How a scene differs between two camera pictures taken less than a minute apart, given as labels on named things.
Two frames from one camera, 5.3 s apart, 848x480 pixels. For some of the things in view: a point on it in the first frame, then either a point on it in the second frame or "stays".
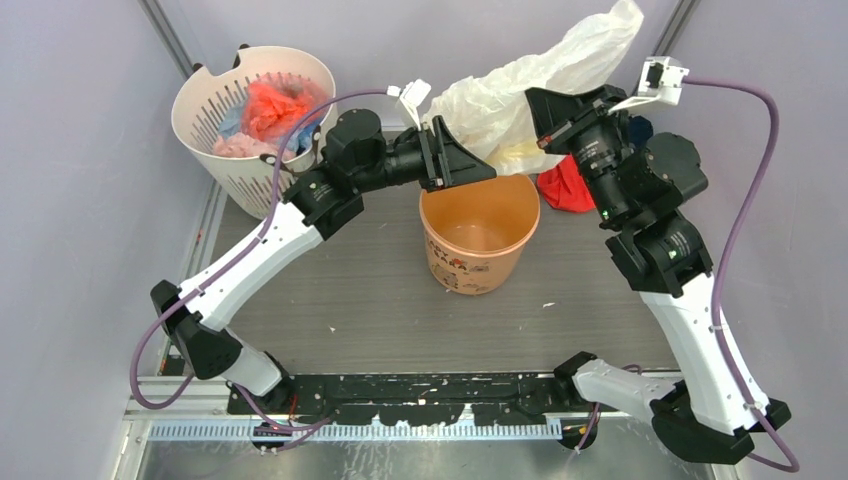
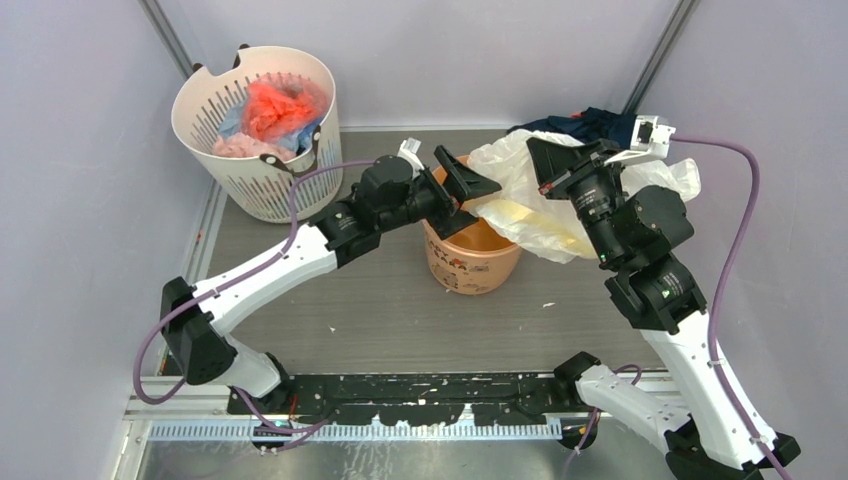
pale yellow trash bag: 489,110 → 548,220
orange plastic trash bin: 476,232 stays
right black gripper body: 599,148 → 595,195
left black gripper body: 414,161 → 427,198
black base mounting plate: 412,399 stays
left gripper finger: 456,164 → 466,182
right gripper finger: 555,113 → 554,161
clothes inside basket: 239,144 stays
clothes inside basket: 236,119 stays
